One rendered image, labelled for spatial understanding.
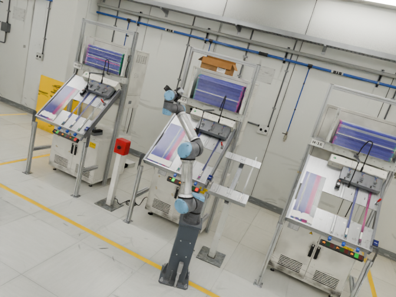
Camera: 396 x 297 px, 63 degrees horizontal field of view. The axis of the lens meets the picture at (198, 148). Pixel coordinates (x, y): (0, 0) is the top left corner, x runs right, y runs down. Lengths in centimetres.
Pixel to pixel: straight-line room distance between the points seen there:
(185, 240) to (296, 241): 116
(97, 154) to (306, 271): 258
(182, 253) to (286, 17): 343
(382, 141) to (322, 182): 62
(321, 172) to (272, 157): 170
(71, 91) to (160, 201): 168
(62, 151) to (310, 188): 291
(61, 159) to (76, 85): 95
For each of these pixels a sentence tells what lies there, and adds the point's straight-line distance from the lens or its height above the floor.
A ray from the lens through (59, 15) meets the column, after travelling 594.
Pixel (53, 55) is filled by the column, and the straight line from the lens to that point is 595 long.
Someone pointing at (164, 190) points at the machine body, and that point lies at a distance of 357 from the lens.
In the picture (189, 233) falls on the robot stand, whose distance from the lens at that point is 264.
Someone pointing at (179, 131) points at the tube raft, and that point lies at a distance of 338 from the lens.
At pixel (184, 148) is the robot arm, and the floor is 114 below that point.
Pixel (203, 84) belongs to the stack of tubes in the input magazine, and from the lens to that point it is 341.
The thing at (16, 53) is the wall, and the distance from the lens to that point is 736.
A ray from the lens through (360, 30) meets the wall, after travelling 480.
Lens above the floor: 174
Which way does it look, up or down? 14 degrees down
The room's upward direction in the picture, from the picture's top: 16 degrees clockwise
